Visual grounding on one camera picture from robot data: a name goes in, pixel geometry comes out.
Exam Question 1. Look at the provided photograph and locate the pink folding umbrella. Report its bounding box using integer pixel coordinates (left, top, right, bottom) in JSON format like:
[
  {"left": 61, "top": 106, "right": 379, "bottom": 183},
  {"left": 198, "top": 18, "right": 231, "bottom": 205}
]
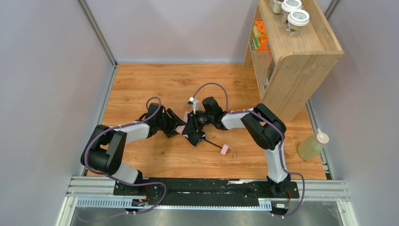
[{"left": 176, "top": 111, "right": 237, "bottom": 161}]

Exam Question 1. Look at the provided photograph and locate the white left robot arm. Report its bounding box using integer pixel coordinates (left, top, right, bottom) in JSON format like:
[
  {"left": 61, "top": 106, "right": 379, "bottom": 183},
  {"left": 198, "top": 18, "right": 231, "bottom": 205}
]
[{"left": 80, "top": 103, "right": 186, "bottom": 185}]

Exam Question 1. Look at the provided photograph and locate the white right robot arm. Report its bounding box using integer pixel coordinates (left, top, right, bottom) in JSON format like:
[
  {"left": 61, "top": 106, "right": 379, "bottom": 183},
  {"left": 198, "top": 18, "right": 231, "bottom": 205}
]
[{"left": 181, "top": 97, "right": 291, "bottom": 193}]

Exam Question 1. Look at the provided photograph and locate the orange box on shelf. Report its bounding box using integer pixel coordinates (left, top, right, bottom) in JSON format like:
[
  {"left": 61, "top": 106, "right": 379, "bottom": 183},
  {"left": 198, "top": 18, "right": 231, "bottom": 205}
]
[{"left": 249, "top": 20, "right": 271, "bottom": 50}]

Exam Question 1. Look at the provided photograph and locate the wooden shelf unit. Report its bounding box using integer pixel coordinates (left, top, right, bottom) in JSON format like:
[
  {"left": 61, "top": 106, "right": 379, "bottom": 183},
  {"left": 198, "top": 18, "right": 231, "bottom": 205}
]
[{"left": 243, "top": 0, "right": 344, "bottom": 123}]

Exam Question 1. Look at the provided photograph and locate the green juice bottle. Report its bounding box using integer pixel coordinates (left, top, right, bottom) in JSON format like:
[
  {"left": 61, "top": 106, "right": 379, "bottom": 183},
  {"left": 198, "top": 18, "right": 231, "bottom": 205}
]
[{"left": 297, "top": 129, "right": 329, "bottom": 161}]

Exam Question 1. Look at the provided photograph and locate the back white lidded cup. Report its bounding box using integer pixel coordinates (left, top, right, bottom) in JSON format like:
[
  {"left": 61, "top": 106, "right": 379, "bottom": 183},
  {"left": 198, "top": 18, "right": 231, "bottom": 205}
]
[{"left": 270, "top": 0, "right": 284, "bottom": 14}]

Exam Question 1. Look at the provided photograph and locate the white lidded cup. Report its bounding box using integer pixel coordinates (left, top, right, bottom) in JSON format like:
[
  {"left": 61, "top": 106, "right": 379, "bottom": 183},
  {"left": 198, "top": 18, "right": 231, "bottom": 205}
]
[
  {"left": 286, "top": 9, "right": 310, "bottom": 37},
  {"left": 280, "top": 0, "right": 302, "bottom": 24},
  {"left": 270, "top": 0, "right": 284, "bottom": 14}
]

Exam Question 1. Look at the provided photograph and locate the front white lidded cup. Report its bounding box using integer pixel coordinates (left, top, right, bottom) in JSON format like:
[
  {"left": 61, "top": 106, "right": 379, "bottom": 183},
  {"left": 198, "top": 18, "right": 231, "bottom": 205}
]
[{"left": 286, "top": 9, "right": 310, "bottom": 37}]

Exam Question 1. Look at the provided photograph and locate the middle white lidded cup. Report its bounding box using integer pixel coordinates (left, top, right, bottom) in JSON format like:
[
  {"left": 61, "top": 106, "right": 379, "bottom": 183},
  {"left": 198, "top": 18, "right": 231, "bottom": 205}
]
[{"left": 280, "top": 0, "right": 302, "bottom": 24}]

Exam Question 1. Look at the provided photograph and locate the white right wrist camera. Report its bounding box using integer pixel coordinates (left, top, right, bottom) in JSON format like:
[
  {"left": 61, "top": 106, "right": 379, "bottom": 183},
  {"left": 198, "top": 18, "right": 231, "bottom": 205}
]
[{"left": 187, "top": 97, "right": 200, "bottom": 114}]

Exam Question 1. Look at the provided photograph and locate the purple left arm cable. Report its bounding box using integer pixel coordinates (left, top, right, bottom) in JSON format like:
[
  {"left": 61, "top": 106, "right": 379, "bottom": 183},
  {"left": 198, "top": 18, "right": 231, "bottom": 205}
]
[{"left": 84, "top": 97, "right": 168, "bottom": 216}]

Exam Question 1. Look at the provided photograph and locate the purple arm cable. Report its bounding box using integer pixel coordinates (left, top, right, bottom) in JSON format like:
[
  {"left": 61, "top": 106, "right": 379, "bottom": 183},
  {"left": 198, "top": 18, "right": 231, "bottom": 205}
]
[
  {"left": 192, "top": 82, "right": 305, "bottom": 218},
  {"left": 84, "top": 97, "right": 168, "bottom": 216}
]

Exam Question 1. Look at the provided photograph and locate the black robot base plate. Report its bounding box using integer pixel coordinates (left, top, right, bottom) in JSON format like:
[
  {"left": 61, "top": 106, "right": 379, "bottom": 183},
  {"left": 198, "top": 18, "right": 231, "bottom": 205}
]
[{"left": 113, "top": 178, "right": 301, "bottom": 215}]

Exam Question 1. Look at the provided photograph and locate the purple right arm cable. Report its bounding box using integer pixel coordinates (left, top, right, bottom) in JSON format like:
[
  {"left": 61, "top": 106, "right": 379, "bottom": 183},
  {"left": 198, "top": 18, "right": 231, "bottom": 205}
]
[{"left": 192, "top": 82, "right": 305, "bottom": 218}]

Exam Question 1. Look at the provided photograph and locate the aluminium frame rail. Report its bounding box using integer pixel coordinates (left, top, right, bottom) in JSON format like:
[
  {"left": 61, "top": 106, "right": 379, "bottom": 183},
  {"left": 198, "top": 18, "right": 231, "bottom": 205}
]
[{"left": 56, "top": 176, "right": 358, "bottom": 226}]

